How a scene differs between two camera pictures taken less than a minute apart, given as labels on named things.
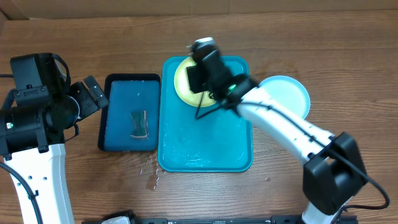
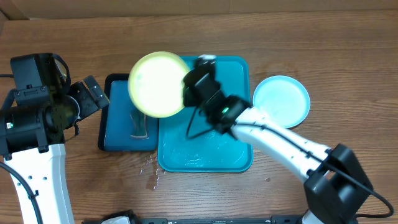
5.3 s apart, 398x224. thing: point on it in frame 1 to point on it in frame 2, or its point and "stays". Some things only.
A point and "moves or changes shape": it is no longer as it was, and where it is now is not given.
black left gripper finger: [99, 95] stays
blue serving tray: [196, 139] stays
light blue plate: [288, 93] stays
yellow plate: [183, 88] moves or changes shape
